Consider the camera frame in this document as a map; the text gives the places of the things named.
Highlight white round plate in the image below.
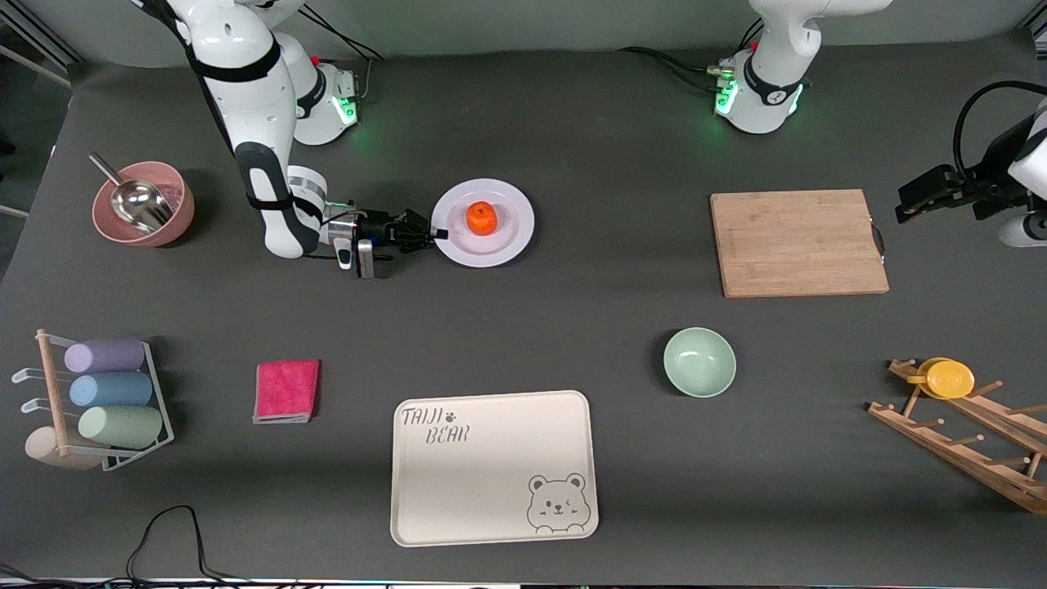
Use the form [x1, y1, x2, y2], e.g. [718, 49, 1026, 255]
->
[430, 178, 537, 269]

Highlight wooden cutting board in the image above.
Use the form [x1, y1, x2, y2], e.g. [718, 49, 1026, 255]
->
[710, 189, 892, 299]

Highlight yellow cup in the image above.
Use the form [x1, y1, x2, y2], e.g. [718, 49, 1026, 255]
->
[905, 357, 977, 401]

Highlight pink folded cloth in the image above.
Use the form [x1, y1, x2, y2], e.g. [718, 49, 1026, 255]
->
[252, 359, 321, 425]

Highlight pink bowl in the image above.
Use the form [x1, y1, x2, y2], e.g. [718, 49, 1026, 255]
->
[92, 160, 197, 249]

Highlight metal scoop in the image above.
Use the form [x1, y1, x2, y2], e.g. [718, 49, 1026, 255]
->
[88, 152, 175, 235]

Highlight wooden peg mug rack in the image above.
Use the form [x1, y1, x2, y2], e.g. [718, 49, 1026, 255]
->
[866, 357, 1047, 515]

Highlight cream bear print tray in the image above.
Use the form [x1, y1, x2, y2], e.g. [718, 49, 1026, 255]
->
[390, 390, 600, 548]

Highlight green bowl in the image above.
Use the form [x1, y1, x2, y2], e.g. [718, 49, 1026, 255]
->
[663, 327, 738, 400]

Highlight purple cup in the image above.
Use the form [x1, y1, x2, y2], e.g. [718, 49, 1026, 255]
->
[64, 339, 147, 375]

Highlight blue cup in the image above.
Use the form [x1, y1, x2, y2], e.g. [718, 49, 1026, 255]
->
[69, 372, 155, 409]

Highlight green cup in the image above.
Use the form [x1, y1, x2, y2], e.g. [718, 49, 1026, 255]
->
[78, 406, 165, 451]

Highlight wooden rack rod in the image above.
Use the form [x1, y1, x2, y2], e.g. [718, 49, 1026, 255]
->
[35, 329, 72, 458]

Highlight beige cup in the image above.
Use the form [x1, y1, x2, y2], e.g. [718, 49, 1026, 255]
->
[25, 426, 104, 472]

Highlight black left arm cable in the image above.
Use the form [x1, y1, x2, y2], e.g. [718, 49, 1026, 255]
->
[952, 80, 1047, 187]

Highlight black right base cables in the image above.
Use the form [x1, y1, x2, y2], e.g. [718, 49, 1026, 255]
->
[299, 4, 390, 101]

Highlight black base cables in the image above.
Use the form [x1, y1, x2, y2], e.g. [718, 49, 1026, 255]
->
[299, 4, 390, 101]
[617, 20, 766, 92]

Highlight white wire cup rack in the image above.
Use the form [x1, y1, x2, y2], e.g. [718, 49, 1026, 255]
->
[11, 335, 176, 474]

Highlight black left base cables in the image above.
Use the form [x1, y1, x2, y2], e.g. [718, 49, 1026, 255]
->
[617, 20, 766, 92]

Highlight black table edge cable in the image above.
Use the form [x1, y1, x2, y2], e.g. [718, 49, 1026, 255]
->
[0, 505, 328, 589]

